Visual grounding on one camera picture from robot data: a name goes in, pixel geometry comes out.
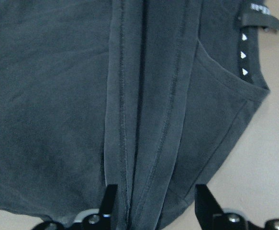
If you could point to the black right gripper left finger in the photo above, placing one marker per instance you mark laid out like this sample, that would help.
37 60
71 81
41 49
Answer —
92 219

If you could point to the black printed t-shirt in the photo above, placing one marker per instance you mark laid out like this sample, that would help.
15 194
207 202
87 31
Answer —
150 95

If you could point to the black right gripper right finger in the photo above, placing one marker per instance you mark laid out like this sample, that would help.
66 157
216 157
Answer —
211 216

